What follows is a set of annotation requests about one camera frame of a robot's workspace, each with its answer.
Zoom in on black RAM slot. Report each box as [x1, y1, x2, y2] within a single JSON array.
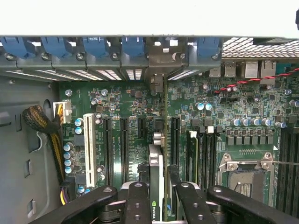
[[288, 127, 297, 217], [198, 126, 207, 190], [207, 126, 217, 188], [279, 127, 288, 210]]

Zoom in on CPU socket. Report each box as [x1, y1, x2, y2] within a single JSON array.
[[217, 152, 280, 207]]

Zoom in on white expansion slot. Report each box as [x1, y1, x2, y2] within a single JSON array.
[[83, 113, 97, 188]]

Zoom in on short black expansion slot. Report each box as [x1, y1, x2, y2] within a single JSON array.
[[137, 116, 147, 140]]

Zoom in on thin metal locking lever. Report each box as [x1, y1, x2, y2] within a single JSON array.
[[272, 160, 299, 166]]

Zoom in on green motherboard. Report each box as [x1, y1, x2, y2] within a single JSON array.
[[58, 67, 299, 220]]

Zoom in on white power connector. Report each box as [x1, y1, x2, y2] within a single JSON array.
[[52, 99, 73, 124]]

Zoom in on open grey PC case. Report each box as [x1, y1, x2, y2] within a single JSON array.
[[0, 35, 299, 224]]

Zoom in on silver rear port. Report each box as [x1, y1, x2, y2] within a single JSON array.
[[209, 62, 221, 78], [260, 60, 277, 79], [244, 61, 259, 79], [224, 61, 237, 78]]

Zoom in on blue slot retention clip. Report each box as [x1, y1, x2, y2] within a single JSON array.
[[82, 36, 110, 58], [41, 36, 71, 58], [195, 37, 222, 60], [0, 36, 36, 59], [121, 36, 146, 58]]

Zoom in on purple yellow wires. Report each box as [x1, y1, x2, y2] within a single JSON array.
[[59, 185, 71, 206]]

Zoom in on black yellow braided cable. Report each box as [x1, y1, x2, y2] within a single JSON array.
[[22, 104, 67, 185]]

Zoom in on red black twisted wire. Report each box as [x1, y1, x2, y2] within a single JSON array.
[[214, 67, 299, 94]]

